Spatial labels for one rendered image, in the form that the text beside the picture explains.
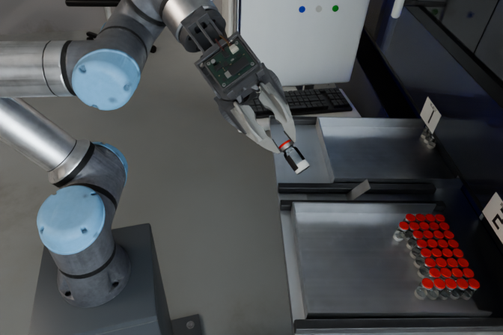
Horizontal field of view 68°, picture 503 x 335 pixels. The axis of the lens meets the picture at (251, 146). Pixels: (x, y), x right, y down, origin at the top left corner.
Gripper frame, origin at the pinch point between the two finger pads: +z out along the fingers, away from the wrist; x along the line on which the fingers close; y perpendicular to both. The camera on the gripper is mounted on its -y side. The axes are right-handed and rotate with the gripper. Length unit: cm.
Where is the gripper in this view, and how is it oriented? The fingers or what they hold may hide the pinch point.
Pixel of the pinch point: (281, 140)
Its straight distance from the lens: 52.2
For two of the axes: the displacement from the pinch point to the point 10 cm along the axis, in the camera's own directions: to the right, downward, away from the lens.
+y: -1.6, -1.3, -9.8
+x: 8.1, -5.9, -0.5
